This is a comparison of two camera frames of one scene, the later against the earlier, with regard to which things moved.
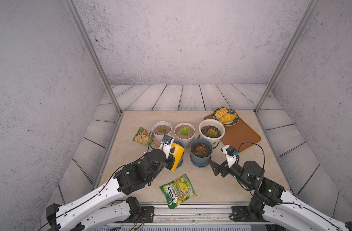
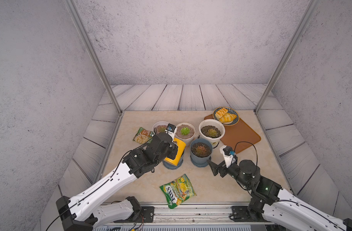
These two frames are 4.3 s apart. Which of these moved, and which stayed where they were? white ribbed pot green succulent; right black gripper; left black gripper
Moved: left black gripper
Stayed: white ribbed pot green succulent; right black gripper
